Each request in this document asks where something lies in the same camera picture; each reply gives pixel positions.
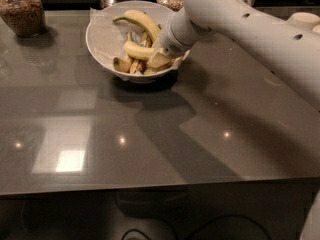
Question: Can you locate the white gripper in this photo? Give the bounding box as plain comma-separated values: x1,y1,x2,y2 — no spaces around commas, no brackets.
147,8,214,68

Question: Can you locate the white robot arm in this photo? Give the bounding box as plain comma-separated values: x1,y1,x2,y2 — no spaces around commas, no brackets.
162,0,320,240

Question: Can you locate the brown spotted banana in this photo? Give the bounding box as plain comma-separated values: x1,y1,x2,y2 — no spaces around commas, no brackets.
129,32,152,74

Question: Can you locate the small left banana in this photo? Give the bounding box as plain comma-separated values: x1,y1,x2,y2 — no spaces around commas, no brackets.
112,31,136,74

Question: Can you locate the top curved yellow banana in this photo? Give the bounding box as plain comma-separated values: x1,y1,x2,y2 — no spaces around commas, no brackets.
113,9,160,42

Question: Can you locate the white bowl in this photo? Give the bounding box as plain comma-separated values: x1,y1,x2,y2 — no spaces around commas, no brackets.
85,0,192,85

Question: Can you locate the white paper liner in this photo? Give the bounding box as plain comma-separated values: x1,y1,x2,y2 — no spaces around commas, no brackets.
88,7,188,82

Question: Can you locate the left glass jar of nuts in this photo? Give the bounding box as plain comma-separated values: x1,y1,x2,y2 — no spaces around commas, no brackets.
0,0,47,37

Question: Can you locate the stack of white paper bowls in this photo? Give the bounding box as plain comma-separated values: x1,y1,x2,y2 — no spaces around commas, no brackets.
287,12,320,34

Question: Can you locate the black cable under table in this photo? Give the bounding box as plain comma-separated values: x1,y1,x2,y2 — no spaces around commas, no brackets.
120,213,273,240

